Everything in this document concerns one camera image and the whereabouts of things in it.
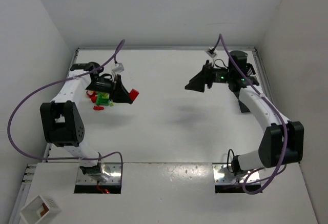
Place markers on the large green lego brick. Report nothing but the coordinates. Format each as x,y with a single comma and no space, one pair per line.
103,99

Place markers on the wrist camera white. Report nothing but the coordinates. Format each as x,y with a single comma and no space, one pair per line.
117,68
211,52

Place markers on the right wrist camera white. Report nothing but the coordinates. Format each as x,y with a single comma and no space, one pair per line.
211,52

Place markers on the small red lego piece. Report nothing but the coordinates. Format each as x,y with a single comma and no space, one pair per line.
98,108

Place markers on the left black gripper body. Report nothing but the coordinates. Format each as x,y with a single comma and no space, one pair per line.
116,87

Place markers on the large red lego brick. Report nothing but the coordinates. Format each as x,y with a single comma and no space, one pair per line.
133,94

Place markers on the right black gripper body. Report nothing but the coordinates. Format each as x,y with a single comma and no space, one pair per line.
207,75

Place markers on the white slatted container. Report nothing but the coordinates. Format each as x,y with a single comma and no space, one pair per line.
42,209

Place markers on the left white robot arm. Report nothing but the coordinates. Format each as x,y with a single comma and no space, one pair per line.
62,123

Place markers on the near black slatted container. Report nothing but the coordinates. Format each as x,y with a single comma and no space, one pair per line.
243,107

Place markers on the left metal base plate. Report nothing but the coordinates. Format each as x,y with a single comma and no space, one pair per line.
106,174

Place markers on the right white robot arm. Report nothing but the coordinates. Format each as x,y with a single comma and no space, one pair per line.
283,139

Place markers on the metal base plate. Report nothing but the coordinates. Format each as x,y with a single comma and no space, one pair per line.
223,177
106,174

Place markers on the red lego pile piece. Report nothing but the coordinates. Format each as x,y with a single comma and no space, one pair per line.
92,96

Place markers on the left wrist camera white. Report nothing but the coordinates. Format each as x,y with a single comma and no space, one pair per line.
117,68

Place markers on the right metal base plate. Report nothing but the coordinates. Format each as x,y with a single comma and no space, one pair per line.
223,177

